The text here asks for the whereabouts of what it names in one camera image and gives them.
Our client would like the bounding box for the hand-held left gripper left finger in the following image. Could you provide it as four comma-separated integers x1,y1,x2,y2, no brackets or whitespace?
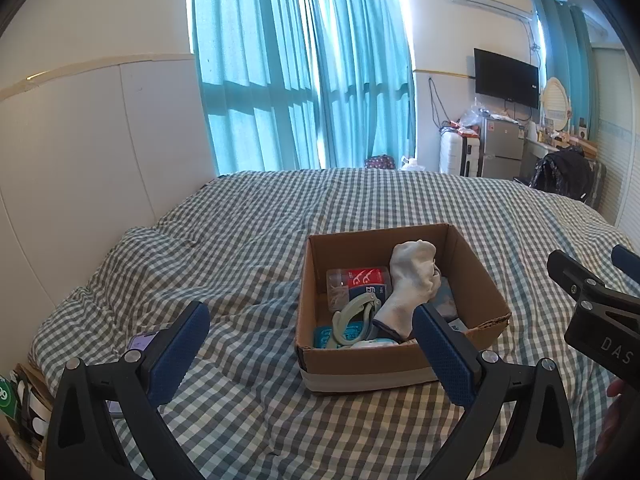
45,301,211,480

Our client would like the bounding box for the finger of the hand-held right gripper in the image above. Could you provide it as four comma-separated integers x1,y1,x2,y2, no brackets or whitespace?
611,244,640,286
546,250,640,310

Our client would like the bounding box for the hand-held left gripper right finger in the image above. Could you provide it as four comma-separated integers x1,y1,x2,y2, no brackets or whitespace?
411,303,578,480

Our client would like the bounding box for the white sock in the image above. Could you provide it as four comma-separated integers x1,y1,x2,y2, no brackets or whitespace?
372,240,442,341

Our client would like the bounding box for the green plastic clip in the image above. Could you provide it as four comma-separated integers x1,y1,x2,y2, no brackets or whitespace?
332,294,383,348

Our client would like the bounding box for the clear floss pick container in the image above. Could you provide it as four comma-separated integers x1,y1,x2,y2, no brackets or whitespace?
326,266,392,311

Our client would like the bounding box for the teal blister packet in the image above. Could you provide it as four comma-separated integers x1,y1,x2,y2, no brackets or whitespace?
314,325,351,348

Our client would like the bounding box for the person's right hand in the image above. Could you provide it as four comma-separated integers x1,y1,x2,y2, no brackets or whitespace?
595,379,632,456

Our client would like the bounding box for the purple smartphone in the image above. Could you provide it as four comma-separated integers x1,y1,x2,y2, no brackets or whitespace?
105,330,171,418

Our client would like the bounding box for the grey striped chair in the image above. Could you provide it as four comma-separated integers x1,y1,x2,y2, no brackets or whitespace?
582,160,607,208

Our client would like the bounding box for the black jacket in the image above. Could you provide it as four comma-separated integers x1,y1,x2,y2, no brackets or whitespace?
530,149,593,198

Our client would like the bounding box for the white wardrobe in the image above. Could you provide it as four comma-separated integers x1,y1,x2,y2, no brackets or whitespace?
590,45,640,241

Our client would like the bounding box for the checkered blanket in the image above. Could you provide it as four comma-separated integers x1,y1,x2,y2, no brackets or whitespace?
27,167,640,480

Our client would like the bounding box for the grey mini fridge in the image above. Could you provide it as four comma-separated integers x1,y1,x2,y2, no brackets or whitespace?
480,116,525,181

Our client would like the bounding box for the cardboard box with clutter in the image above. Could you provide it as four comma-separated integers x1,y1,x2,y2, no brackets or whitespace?
0,362,53,461

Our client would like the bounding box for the white suitcase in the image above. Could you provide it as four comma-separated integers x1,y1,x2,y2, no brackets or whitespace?
439,130,483,177

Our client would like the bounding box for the white oval mirror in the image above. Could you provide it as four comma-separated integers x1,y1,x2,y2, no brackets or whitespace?
541,76,572,133

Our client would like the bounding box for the green packet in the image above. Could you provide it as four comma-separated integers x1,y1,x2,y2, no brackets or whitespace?
0,372,21,418

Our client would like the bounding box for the clear plastic bag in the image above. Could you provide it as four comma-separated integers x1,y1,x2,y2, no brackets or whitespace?
459,100,488,127

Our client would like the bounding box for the white padded headboard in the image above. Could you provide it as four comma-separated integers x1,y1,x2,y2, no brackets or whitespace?
0,54,218,361

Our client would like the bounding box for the narrow teal curtain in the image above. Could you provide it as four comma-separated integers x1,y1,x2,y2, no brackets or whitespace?
530,0,598,141

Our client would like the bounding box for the wide teal curtain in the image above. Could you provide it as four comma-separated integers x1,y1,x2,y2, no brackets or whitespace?
191,0,321,176

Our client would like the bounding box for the black wall television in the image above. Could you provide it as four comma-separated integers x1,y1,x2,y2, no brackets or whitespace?
473,48,541,109

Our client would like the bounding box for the black wall cable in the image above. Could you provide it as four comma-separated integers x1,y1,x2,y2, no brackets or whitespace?
429,77,453,128

